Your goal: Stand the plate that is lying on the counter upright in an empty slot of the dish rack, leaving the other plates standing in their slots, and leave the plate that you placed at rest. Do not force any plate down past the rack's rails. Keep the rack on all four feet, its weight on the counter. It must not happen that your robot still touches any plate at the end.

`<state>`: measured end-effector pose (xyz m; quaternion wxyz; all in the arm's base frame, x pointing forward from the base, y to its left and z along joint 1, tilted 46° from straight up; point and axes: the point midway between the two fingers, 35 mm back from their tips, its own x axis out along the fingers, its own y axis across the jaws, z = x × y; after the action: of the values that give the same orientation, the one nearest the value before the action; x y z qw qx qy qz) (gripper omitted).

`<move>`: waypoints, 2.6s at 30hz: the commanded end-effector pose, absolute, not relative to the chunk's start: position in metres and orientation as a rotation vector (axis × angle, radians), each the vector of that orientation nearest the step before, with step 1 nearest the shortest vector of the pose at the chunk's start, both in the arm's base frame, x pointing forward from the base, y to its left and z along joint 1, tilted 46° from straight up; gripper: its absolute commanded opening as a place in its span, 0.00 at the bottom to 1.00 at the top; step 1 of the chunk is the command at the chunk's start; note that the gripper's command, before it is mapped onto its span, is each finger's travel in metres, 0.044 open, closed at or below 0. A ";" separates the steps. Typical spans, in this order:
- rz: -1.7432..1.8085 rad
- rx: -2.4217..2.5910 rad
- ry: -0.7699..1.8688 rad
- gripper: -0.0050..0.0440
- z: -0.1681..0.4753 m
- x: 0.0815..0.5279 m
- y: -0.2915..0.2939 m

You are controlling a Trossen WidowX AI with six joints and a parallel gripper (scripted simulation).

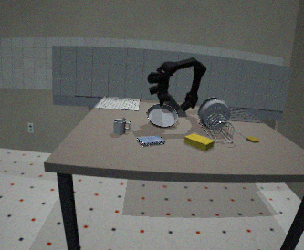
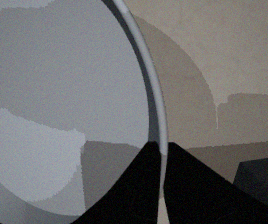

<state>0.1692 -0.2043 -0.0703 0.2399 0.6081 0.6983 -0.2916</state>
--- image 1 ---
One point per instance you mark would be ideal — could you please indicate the grey tiled backsplash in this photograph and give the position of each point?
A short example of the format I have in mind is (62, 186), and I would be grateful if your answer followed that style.
(85, 74)

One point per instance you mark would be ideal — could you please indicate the yellow sponge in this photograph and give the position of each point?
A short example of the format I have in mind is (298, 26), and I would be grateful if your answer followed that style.
(199, 142)

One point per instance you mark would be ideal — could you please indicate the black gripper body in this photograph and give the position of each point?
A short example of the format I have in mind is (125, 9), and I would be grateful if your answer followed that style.
(164, 90)

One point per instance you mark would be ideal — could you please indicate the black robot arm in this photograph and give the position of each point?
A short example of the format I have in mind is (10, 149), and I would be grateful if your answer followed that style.
(171, 67)

